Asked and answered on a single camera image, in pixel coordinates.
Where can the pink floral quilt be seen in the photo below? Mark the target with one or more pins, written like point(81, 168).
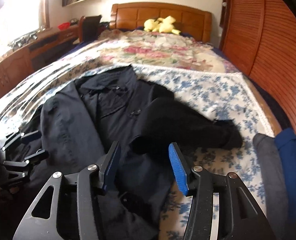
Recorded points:
point(159, 49)

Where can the window with wooden frame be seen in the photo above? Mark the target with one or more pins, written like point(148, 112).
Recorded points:
point(20, 17)

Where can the wooden chair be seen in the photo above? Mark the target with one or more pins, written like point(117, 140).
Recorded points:
point(88, 27)

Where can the blue floral white bedspread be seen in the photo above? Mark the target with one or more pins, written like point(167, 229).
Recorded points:
point(216, 95)

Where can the wooden louvered wardrobe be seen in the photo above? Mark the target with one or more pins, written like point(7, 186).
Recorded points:
point(259, 38)

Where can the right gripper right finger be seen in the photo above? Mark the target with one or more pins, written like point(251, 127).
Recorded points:
point(222, 206)

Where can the folded blue garment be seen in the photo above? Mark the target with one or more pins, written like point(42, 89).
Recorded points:
point(285, 142)

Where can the folded grey garment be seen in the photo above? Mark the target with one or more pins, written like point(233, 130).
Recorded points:
point(273, 181)

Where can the yellow plush toy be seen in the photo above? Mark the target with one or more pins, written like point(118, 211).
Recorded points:
point(161, 25)

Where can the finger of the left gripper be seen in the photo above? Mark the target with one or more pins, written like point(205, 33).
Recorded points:
point(37, 157)
point(26, 138)

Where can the wooden bed headboard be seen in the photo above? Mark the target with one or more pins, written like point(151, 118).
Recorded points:
point(197, 23)

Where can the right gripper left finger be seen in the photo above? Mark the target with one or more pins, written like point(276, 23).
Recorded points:
point(67, 206)

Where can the long wooden desk cabinet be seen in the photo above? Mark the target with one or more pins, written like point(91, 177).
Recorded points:
point(41, 52)

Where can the black double-breasted coat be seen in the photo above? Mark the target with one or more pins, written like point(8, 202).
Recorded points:
point(79, 124)

